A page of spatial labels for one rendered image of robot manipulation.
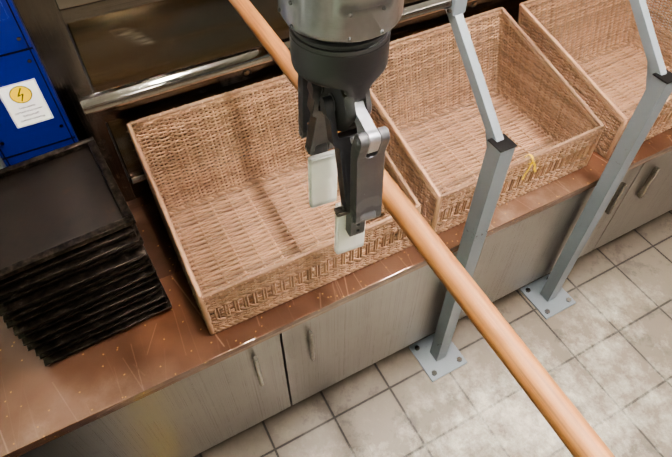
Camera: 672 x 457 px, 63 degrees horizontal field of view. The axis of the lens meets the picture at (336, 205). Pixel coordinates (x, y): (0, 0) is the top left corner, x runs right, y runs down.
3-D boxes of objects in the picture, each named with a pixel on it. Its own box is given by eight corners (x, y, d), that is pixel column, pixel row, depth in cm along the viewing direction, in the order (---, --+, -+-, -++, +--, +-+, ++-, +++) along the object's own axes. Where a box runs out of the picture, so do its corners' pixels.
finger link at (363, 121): (355, 70, 43) (386, 87, 39) (361, 131, 46) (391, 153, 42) (327, 77, 43) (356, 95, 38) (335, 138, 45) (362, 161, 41)
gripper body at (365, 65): (271, -1, 42) (279, 99, 48) (314, 58, 36) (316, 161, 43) (361, -18, 44) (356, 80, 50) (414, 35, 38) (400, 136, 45)
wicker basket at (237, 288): (150, 198, 152) (121, 120, 131) (331, 134, 170) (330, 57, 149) (209, 340, 124) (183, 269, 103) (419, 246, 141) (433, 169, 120)
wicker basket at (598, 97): (495, 76, 189) (515, 1, 168) (611, 32, 207) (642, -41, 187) (606, 163, 161) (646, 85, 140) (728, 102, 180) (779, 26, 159)
